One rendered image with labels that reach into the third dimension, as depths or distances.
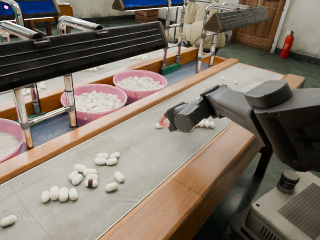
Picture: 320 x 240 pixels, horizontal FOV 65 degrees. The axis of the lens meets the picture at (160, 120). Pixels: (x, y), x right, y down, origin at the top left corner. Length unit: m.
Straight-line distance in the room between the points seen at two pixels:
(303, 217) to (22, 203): 0.96
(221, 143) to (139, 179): 0.31
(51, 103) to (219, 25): 0.76
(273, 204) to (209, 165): 0.46
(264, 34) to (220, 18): 4.47
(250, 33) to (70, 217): 5.33
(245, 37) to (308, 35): 1.14
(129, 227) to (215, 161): 0.33
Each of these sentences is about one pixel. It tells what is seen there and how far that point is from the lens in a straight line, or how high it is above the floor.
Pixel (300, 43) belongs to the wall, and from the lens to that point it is 5.43.
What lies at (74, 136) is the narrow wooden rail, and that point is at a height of 0.76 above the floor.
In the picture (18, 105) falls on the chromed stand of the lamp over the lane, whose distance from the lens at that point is 0.76.
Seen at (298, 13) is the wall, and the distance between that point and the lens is 5.42.
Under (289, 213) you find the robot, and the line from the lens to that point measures 1.15.
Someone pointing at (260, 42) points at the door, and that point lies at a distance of 5.61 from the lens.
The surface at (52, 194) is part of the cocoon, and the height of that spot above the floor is 0.76.
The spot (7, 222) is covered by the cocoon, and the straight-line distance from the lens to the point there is 0.67.
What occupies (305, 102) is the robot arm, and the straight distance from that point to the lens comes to 0.29.
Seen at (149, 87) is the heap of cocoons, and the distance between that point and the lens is 1.23.
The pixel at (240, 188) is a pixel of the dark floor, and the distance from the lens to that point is 1.86.
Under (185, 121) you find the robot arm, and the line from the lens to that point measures 0.67.
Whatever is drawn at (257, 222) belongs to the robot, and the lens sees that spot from 1.13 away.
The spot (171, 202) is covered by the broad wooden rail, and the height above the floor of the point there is 0.76.
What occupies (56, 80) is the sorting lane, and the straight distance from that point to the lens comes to 1.32.
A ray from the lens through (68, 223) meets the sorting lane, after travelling 0.64.
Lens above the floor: 1.25
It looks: 31 degrees down
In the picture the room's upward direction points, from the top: 5 degrees clockwise
